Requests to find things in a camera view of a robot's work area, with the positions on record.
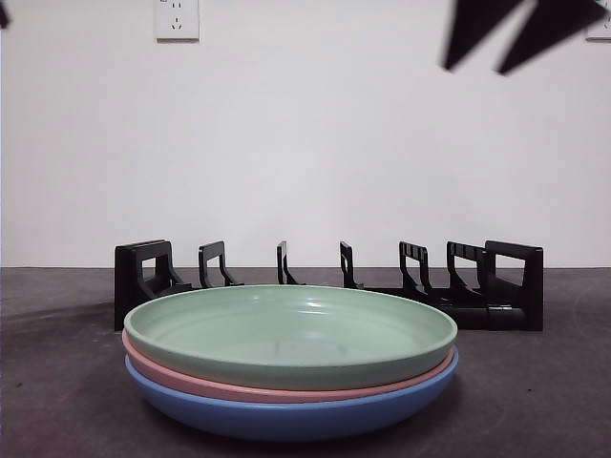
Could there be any blue plate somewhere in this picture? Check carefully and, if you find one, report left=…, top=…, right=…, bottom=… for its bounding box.
left=124, top=345, right=461, bottom=443

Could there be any green plate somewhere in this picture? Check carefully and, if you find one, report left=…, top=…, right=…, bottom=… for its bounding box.
left=122, top=284, right=458, bottom=391

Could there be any white wall socket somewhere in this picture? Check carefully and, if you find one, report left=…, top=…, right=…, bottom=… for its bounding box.
left=584, top=13, right=611, bottom=41
left=154, top=0, right=200, bottom=41

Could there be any pink plate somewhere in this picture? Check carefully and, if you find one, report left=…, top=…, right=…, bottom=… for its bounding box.
left=121, top=328, right=454, bottom=405

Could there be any black plate rack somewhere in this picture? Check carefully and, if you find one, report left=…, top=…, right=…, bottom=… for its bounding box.
left=113, top=239, right=545, bottom=333

